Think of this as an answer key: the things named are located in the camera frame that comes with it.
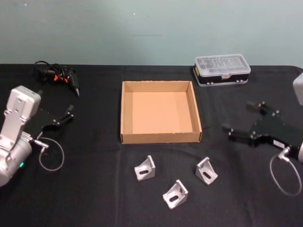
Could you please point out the black table cloth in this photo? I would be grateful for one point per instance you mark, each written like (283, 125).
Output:
(94, 184)

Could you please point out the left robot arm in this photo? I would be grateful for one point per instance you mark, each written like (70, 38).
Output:
(16, 118)

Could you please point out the shallow brown cardboard tray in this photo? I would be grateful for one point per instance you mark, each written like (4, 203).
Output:
(158, 113)

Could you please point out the silver metal angle bracket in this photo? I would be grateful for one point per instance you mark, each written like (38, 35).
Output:
(145, 171)
(206, 173)
(175, 196)

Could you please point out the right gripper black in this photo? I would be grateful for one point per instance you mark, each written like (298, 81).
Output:
(272, 131)

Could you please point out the clear plastic case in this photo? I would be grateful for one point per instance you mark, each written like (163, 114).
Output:
(220, 68)

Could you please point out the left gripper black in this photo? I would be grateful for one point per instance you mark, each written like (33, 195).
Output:
(41, 121)

